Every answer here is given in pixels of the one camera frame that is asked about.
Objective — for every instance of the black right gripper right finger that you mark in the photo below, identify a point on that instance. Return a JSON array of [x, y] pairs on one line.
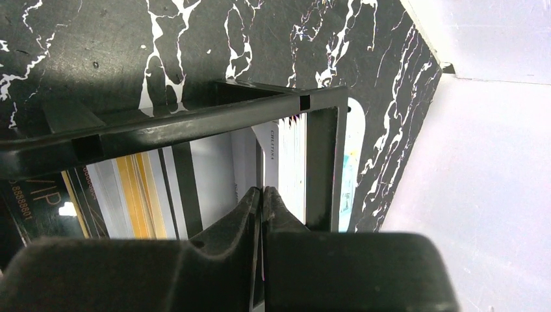
[[308, 270]]

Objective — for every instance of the black card storage box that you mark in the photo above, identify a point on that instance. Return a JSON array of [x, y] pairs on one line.
[[79, 138]]

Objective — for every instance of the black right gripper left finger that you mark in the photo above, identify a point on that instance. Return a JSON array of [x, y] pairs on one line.
[[213, 271]]

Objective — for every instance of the stack of cards in box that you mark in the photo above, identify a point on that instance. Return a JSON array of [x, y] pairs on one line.
[[168, 193]]

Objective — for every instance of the blue white packaged tool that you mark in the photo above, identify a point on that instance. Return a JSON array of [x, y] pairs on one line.
[[355, 131]]

